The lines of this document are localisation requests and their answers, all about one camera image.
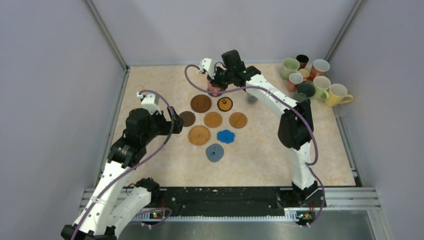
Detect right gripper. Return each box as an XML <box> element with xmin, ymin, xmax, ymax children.
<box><xmin>207</xmin><ymin>65</ymin><xmax>234</xmax><ymax>91</ymax></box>

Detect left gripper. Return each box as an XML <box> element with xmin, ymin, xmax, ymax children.
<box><xmin>142</xmin><ymin>105</ymin><xmax>185</xmax><ymax>144</ymax></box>

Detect dark brown wooden coaster bottom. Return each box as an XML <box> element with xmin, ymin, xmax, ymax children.
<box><xmin>179</xmin><ymin>111</ymin><xmax>196</xmax><ymax>127</ymax></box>

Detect woven rattan coaster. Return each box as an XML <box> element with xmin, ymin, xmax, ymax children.
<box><xmin>188</xmin><ymin>125</ymin><xmax>211</xmax><ymax>146</ymax></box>

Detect orange face coaster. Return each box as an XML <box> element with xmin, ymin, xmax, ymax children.
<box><xmin>217</xmin><ymin>97</ymin><xmax>234</xmax><ymax>112</ymax></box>

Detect brown ringed wooden coaster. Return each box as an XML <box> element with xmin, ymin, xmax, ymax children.
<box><xmin>190</xmin><ymin>94</ymin><xmax>212</xmax><ymax>113</ymax></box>

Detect light wooden coaster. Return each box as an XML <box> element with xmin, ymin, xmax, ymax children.
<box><xmin>229</xmin><ymin>112</ymin><xmax>248</xmax><ymax>129</ymax></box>
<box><xmin>203</xmin><ymin>111</ymin><xmax>223</xmax><ymax>128</ymax></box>

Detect grey blue coaster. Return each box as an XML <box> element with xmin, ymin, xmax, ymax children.
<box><xmin>205</xmin><ymin>143</ymin><xmax>225</xmax><ymax>163</ymax></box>

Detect blue flower coaster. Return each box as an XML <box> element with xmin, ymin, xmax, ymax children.
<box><xmin>216</xmin><ymin>129</ymin><xmax>236</xmax><ymax>144</ymax></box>

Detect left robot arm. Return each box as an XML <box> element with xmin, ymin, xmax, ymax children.
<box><xmin>60</xmin><ymin>106</ymin><xmax>184</xmax><ymax>240</ymax></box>

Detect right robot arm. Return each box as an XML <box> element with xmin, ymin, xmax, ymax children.
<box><xmin>199</xmin><ymin>49</ymin><xmax>319</xmax><ymax>206</ymax></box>

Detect small pink cup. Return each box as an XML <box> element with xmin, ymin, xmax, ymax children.
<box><xmin>287</xmin><ymin>72</ymin><xmax>304</xmax><ymax>92</ymax></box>

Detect small yellow cup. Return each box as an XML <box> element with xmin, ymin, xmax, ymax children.
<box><xmin>298</xmin><ymin>68</ymin><xmax>311</xmax><ymax>80</ymax></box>

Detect black cup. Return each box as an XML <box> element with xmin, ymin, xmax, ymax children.
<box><xmin>295</xmin><ymin>54</ymin><xmax>310</xmax><ymax>69</ymax></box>

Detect pale green cup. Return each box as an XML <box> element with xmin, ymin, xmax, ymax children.
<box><xmin>312</xmin><ymin>75</ymin><xmax>332</xmax><ymax>101</ymax></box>

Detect black microphone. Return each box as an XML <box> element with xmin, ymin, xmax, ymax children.
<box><xmin>246</xmin><ymin>92</ymin><xmax>258</xmax><ymax>105</ymax></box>

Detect light green mug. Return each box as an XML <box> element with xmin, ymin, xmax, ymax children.
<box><xmin>279</xmin><ymin>57</ymin><xmax>300</xmax><ymax>80</ymax></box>

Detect dark green mug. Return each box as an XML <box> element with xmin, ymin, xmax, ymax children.
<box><xmin>292</xmin><ymin>82</ymin><xmax>316</xmax><ymax>103</ymax></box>

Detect yellow mug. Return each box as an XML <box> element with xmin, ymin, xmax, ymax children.
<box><xmin>324</xmin><ymin>83</ymin><xmax>354</xmax><ymax>107</ymax></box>

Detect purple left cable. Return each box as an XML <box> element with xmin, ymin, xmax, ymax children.
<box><xmin>69</xmin><ymin>89</ymin><xmax>176</xmax><ymax>240</ymax></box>

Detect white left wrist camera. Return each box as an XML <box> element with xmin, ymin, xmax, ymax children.
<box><xmin>137</xmin><ymin>93</ymin><xmax>163</xmax><ymax>116</ymax></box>

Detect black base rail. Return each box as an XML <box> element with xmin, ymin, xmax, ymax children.
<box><xmin>146</xmin><ymin>186</ymin><xmax>327</xmax><ymax>217</ymax></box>

